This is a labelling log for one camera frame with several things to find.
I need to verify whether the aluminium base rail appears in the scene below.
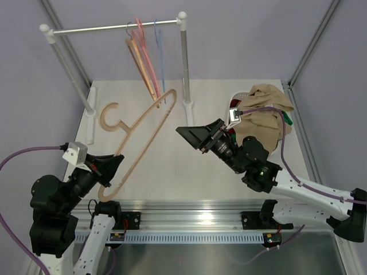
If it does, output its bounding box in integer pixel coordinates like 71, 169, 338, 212
71, 200, 349, 231

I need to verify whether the blue wire hanger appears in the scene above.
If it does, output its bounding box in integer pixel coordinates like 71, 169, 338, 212
153, 20, 166, 94

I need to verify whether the orange wooden hanger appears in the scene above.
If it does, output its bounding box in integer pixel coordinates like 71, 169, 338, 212
124, 22, 160, 109

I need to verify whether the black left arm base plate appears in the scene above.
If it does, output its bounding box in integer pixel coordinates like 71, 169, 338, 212
113, 211, 141, 230

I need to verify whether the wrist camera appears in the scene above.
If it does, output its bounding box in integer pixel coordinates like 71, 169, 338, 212
227, 108, 243, 129
62, 142, 88, 169

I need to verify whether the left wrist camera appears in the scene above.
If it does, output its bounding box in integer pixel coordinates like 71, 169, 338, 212
62, 142, 88, 169

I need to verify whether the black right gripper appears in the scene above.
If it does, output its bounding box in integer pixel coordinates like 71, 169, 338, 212
177, 119, 245, 175

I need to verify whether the beige wooden hanger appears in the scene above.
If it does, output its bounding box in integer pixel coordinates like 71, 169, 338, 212
97, 89, 177, 202

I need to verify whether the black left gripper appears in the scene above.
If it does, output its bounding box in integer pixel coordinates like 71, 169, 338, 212
60, 152, 124, 213

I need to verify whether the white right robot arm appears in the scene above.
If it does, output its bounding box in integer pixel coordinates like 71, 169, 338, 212
176, 119, 366, 243

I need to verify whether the dark red cloth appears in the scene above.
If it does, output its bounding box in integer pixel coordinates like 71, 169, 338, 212
229, 99, 241, 144

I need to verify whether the beige t shirt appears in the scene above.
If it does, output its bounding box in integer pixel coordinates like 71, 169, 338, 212
233, 84, 294, 153

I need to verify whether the white slotted cable duct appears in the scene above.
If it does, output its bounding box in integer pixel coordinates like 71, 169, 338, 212
74, 231, 266, 244

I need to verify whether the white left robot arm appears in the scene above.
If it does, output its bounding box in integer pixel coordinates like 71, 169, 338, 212
29, 155, 124, 274

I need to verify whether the green cloth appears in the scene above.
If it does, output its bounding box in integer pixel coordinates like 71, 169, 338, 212
231, 100, 294, 144

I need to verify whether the thick pink plastic hanger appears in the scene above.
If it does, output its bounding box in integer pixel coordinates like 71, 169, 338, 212
132, 17, 162, 98

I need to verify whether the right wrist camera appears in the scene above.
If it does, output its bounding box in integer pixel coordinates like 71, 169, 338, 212
227, 108, 243, 129

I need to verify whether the aluminium frame post left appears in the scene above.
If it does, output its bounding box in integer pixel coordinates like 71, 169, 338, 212
37, 0, 92, 88

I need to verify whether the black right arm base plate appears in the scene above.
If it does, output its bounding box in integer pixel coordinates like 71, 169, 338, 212
241, 211, 294, 230

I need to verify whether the aluminium frame post right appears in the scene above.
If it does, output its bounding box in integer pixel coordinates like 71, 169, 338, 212
287, 0, 343, 88

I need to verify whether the silver clothes rack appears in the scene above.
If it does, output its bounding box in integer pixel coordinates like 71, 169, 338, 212
39, 11, 194, 145

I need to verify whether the white laundry basket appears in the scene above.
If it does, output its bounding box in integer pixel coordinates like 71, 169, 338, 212
228, 91, 283, 157

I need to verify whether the aluminium frame post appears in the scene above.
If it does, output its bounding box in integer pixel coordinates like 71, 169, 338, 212
37, 0, 92, 88
287, 0, 343, 88

